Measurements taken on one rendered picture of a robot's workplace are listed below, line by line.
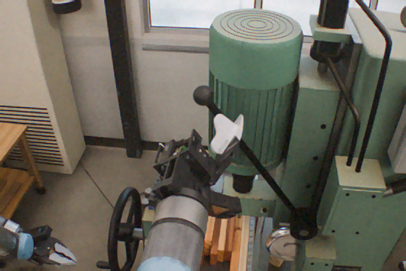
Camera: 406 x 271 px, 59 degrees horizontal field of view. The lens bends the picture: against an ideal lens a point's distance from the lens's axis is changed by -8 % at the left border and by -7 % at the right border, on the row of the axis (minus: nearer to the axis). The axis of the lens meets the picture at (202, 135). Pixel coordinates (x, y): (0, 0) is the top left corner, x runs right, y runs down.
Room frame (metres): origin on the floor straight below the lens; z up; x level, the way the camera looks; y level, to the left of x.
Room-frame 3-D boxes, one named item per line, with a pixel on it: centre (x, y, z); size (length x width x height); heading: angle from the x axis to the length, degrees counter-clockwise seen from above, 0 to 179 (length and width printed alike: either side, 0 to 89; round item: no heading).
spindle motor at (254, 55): (0.67, -0.10, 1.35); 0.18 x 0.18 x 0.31
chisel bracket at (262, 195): (0.66, -0.12, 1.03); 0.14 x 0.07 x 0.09; 82
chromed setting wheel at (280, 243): (0.53, -0.21, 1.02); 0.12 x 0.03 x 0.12; 82
